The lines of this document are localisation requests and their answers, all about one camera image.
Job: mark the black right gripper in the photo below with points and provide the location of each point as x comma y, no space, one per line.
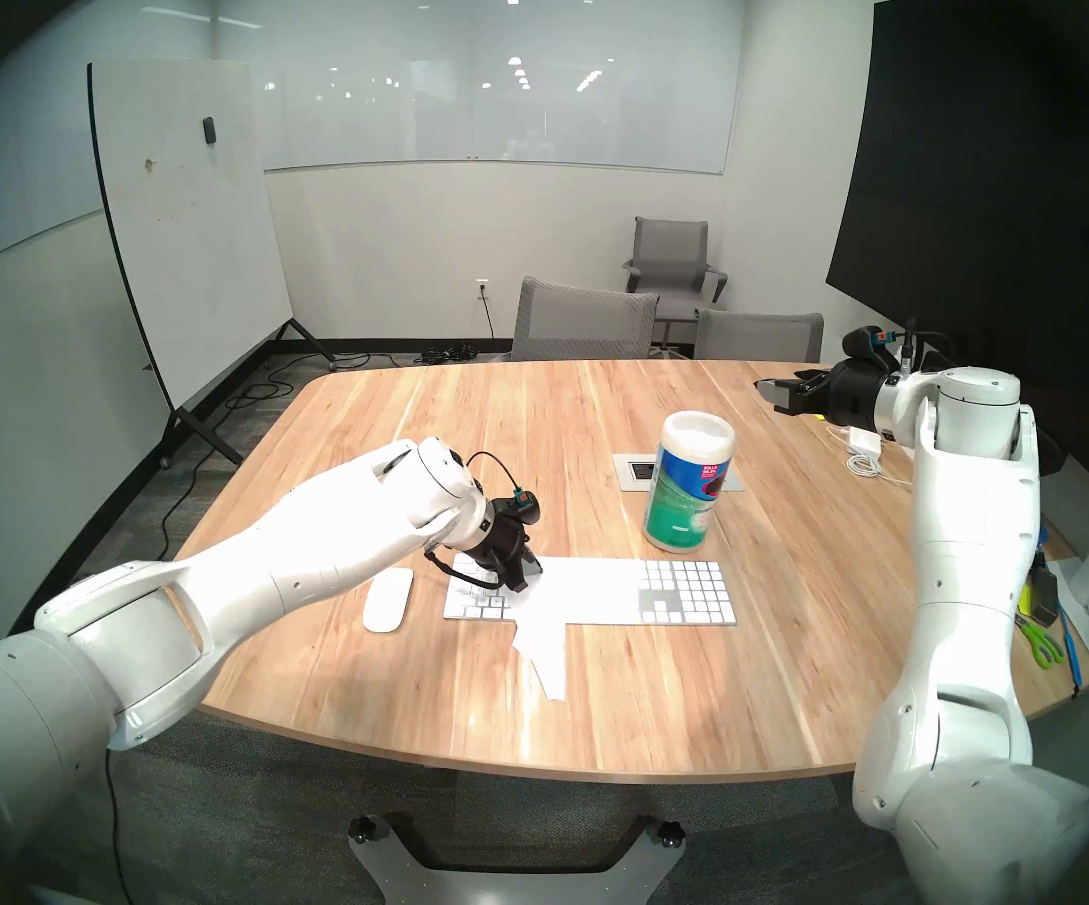
851,394

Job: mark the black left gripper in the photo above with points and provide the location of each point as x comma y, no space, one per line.
502,545

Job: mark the white disinfecting wipe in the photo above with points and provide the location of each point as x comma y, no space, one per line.
549,630

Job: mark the disinfecting wipes canister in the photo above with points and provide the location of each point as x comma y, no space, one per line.
686,498

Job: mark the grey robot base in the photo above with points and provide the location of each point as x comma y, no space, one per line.
488,889

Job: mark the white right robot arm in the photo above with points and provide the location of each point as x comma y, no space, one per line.
968,554

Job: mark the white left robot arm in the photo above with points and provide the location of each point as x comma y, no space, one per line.
271,564

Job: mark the low grey mesh chair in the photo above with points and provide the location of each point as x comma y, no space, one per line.
759,339

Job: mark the white power adapter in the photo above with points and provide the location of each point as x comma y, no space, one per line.
865,437

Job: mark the white keyboard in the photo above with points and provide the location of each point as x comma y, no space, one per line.
657,592

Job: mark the white computer mouse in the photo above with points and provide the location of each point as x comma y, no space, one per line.
388,600

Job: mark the table power outlet panel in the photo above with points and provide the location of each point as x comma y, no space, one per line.
634,471

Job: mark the grey armrest chair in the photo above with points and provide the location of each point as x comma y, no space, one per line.
669,245

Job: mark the wide grey mesh chair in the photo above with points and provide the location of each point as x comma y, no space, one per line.
582,320

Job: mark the black video bar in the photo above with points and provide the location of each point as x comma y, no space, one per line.
1053,455

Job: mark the black and yellow box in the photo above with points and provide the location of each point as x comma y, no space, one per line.
1044,597

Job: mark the green scissors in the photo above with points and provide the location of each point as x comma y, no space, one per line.
1044,644

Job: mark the blue pen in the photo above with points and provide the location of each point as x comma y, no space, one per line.
1070,653

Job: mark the mobile whiteboard on stand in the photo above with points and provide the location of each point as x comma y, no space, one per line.
191,215

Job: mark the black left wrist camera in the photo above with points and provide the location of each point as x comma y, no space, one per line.
521,509

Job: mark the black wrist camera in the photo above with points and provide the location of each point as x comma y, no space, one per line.
521,509
865,342

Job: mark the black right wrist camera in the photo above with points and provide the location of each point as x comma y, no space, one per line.
865,342

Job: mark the black wall screen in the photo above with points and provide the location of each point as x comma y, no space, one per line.
987,205

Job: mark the glass wall whiteboard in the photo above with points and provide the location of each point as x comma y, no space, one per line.
497,92

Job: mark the written-on wall whiteboard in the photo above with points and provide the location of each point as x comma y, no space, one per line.
7,177

